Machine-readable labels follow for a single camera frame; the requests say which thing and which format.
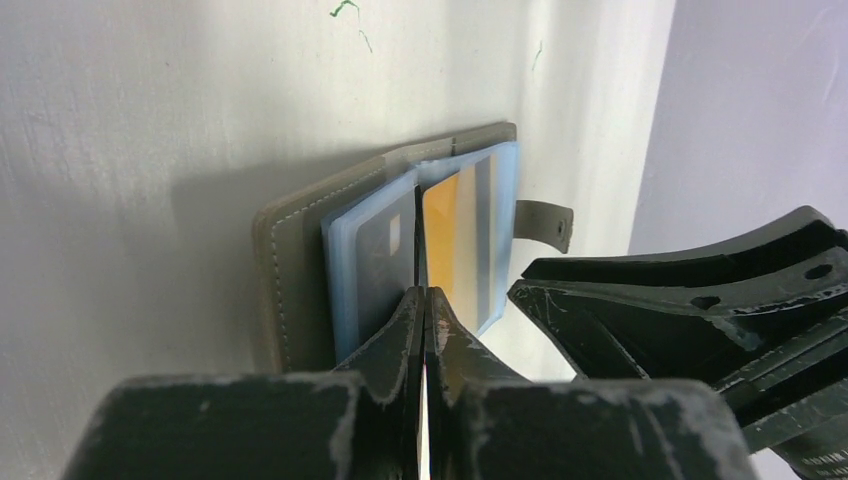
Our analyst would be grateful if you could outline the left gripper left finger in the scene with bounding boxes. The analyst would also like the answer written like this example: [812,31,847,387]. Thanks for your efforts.
[63,287,425,479]

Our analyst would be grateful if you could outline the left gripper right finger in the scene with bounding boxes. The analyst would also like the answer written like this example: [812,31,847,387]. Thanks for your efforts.
[423,288,756,479]

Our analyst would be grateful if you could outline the white credit card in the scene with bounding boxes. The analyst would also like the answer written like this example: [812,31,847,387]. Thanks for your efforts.
[417,366,431,480]

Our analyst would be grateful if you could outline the gold credit card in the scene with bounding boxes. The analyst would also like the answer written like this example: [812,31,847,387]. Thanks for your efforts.
[422,155,498,334]

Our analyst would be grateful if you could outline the black VIP credit card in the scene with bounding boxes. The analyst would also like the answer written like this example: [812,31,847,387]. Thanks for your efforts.
[356,202,415,342]

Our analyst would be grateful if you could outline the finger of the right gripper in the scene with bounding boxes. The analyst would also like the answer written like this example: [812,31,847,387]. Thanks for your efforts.
[509,206,847,479]

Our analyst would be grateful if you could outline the grey leather card holder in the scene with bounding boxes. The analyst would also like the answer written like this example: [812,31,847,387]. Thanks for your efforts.
[251,121,575,374]

